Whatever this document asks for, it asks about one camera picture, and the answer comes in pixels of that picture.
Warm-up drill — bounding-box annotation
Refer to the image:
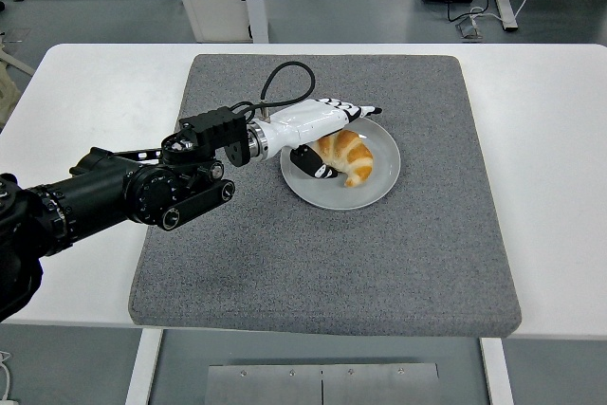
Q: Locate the golden croissant bread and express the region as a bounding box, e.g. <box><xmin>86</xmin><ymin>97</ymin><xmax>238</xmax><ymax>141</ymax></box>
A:
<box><xmin>316</xmin><ymin>129</ymin><xmax>375</xmax><ymax>188</ymax></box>

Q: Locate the light grey round plate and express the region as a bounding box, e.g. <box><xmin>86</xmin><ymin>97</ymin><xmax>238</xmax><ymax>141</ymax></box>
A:
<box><xmin>279</xmin><ymin>115</ymin><xmax>402</xmax><ymax>212</ymax></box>

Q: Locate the grey felt mat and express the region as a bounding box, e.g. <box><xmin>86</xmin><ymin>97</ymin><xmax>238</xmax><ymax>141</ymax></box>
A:
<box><xmin>126</xmin><ymin>53</ymin><xmax>524</xmax><ymax>340</ymax></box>

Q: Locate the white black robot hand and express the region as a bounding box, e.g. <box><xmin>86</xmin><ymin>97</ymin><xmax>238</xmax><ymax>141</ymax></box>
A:
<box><xmin>264</xmin><ymin>98</ymin><xmax>383</xmax><ymax>182</ymax></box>

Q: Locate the white table leg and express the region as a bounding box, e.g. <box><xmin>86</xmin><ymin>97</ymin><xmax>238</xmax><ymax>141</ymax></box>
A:
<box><xmin>123</xmin><ymin>330</ymin><xmax>165</xmax><ymax>405</ymax></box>
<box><xmin>479</xmin><ymin>338</ymin><xmax>516</xmax><ymax>405</ymax></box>

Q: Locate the grey floor bracket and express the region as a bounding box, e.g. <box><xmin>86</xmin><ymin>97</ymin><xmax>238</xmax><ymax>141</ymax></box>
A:
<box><xmin>454</xmin><ymin>14</ymin><xmax>485</xmax><ymax>41</ymax></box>

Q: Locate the white floor cable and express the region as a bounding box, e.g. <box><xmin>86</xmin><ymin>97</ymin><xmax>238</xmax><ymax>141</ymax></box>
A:
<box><xmin>0</xmin><ymin>350</ymin><xmax>15</xmax><ymax>401</ymax></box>

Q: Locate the person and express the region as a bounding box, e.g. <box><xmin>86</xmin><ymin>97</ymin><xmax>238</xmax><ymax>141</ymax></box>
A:
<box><xmin>0</xmin><ymin>44</ymin><xmax>21</xmax><ymax>127</ymax></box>

